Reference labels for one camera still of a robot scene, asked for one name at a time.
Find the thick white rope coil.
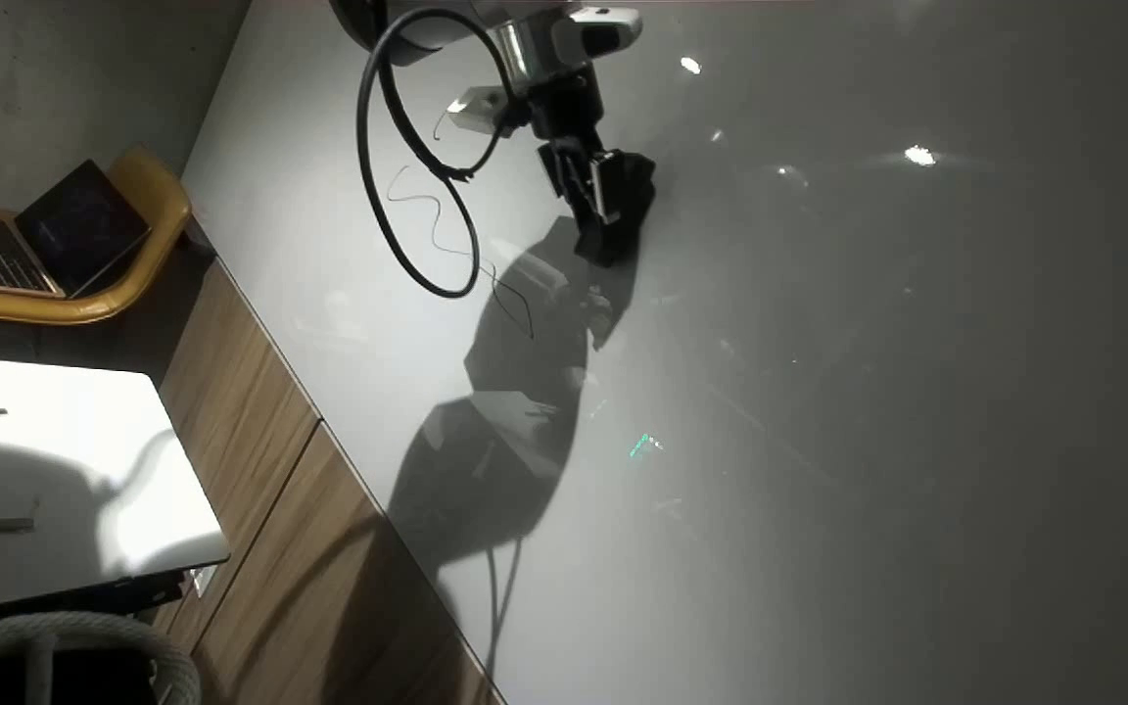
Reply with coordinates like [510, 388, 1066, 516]
[0, 606, 203, 705]

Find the yellow wooden chair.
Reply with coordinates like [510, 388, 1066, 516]
[0, 144, 194, 332]

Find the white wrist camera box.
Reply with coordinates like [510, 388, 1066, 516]
[442, 81, 517, 138]

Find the black felt board eraser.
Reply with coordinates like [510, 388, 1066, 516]
[571, 144, 660, 271]

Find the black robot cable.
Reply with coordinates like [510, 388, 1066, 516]
[352, 3, 532, 301]

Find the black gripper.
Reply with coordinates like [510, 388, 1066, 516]
[520, 70, 626, 226]

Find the open laptop computer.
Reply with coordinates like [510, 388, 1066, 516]
[0, 156, 157, 301]

